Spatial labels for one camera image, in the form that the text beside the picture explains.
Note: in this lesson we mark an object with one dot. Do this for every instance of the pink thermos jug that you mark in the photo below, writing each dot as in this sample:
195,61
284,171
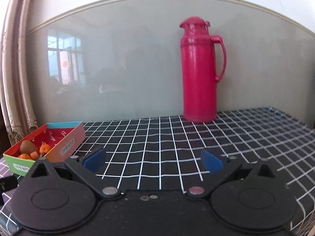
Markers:
199,78

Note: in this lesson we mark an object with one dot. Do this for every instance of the black white-grid tablecloth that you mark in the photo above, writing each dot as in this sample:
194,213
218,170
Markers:
172,147

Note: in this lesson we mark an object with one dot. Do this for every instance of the colourful cardboard box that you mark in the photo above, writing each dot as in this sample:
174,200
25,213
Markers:
66,140

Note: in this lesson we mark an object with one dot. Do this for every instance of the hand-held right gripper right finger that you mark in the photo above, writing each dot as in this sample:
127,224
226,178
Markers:
211,162

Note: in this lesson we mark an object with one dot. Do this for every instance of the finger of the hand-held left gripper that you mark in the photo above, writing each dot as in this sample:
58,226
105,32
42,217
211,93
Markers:
8,184

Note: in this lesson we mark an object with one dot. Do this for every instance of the small tangerine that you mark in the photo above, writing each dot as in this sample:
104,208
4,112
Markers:
24,156
45,148

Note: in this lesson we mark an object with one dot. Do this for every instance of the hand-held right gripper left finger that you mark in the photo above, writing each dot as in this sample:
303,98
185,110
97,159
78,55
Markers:
94,161

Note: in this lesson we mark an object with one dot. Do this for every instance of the beige lace-trimmed curtain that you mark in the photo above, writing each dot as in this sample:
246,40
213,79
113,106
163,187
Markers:
12,78

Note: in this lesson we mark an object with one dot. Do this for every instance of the large brown kiwi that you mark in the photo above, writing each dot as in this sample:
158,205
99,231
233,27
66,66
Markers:
27,147

